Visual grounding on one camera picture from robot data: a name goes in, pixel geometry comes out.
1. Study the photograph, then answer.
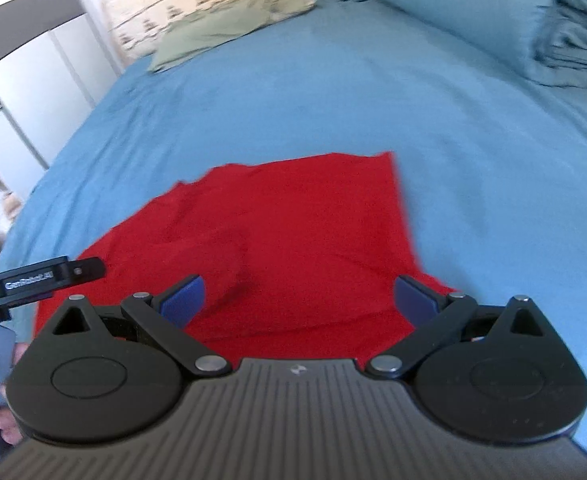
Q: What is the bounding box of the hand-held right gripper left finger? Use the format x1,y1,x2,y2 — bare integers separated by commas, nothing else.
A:
48,274,233,376

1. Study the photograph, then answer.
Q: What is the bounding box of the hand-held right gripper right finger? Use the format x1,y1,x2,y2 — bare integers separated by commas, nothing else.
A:
365,274,548,378

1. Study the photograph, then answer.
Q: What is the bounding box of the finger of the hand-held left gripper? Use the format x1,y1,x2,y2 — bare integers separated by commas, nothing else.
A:
67,257,106,282

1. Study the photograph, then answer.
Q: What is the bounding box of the red cloth garment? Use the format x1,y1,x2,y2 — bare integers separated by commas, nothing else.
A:
33,151,457,361

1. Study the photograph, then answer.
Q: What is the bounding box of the person's left hand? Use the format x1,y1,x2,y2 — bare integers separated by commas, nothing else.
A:
0,342,30,447

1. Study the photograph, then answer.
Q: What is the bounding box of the white wardrobe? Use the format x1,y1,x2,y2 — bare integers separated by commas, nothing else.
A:
0,0,124,173

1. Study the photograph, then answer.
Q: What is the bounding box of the bed with blue sheet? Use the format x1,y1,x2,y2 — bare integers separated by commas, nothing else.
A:
0,0,587,461

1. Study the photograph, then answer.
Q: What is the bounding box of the green pillow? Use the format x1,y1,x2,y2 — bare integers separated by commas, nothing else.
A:
148,0,319,74

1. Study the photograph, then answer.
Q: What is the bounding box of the folded blue duvet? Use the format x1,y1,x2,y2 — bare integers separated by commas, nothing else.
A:
326,0,587,92

